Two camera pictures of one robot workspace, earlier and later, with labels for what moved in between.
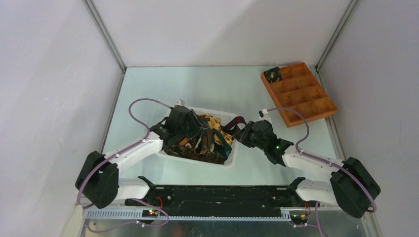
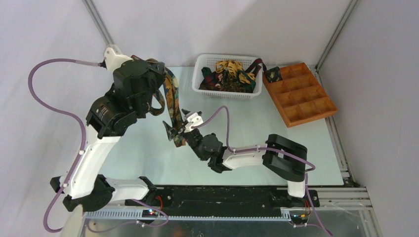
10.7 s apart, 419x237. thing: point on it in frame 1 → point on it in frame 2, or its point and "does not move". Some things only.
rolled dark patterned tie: [273, 74] does not move
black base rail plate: [219, 201] does not move
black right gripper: [243, 135] → [183, 134]
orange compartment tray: [300, 90] does not move
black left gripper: [198, 125] → [155, 68]
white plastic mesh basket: [230, 123] → [207, 60]
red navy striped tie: [231, 126] → [258, 68]
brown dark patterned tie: [212, 157] → [226, 84]
